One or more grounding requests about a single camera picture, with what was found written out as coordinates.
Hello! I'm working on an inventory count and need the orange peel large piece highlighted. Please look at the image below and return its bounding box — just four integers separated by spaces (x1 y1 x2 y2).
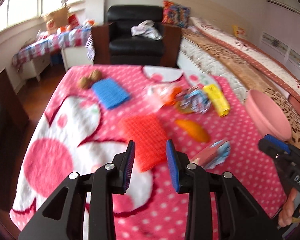
174 119 211 143

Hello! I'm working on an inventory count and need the yellow plastic wrapper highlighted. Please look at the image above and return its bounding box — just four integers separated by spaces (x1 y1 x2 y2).
203 84 230 117

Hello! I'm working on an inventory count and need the blue foam fruit net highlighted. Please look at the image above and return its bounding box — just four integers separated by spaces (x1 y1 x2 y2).
91 78 130 110

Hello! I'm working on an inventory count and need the clear plastic bag orange print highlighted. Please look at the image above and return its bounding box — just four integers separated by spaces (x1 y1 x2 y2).
146 83 183 112

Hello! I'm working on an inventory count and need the person's right hand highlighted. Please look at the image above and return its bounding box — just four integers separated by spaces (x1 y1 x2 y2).
278 188 298 228

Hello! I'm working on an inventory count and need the pink plastic basin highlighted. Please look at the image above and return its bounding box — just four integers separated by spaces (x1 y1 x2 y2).
244 89 292 141

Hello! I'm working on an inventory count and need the red foam fruit net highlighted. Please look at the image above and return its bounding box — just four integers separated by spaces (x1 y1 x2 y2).
119 114 168 172

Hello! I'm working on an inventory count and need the pink blue printed wrapper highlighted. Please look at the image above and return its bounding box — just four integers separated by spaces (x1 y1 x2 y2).
190 140 231 170

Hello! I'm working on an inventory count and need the pink polka dot fleece blanket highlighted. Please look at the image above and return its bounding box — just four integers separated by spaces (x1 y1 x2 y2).
10 65 286 239

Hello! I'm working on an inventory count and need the orange peel small piece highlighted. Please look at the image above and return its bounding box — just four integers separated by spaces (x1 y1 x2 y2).
174 102 193 114

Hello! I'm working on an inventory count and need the white red folded quilt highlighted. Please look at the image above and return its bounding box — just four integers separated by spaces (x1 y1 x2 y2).
190 16 300 102

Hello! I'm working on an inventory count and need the brown walnut left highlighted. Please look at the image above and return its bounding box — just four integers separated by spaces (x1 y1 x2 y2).
77 76 93 90

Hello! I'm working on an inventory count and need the brown walnut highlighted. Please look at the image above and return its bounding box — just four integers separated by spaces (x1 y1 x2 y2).
77 76 93 90
89 69 103 82

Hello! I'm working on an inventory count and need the brown walnut right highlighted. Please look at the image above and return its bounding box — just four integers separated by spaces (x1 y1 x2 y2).
89 69 103 82

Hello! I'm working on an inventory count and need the white wardrobe with floral band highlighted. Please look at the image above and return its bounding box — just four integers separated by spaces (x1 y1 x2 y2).
260 0 300 80

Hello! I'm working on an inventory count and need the bed with brown leaf blanket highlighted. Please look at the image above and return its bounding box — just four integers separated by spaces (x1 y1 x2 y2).
172 0 300 148

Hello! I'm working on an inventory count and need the yellow small pillow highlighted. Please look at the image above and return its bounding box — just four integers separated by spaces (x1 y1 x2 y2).
232 25 246 38

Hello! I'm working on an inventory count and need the dark wooden side cabinet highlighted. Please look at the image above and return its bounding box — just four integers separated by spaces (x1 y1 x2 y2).
0 69 29 206

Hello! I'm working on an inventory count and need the checked tablecloth side table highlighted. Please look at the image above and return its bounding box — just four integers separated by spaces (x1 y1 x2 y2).
12 27 91 71

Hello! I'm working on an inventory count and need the black leather armchair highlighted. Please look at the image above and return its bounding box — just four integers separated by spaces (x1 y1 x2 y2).
107 4 166 66

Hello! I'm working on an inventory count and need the white crumpled cloth on chair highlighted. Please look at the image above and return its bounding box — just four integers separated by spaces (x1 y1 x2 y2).
131 20 162 41

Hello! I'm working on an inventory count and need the red box on table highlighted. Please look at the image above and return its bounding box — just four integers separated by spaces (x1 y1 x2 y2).
68 14 79 29

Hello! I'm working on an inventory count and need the colourful patterned cushion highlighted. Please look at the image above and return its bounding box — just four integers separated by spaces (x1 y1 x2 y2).
162 0 191 28

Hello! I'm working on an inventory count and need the brown paper shopping bag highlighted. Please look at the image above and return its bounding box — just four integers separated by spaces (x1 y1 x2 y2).
44 7 69 35

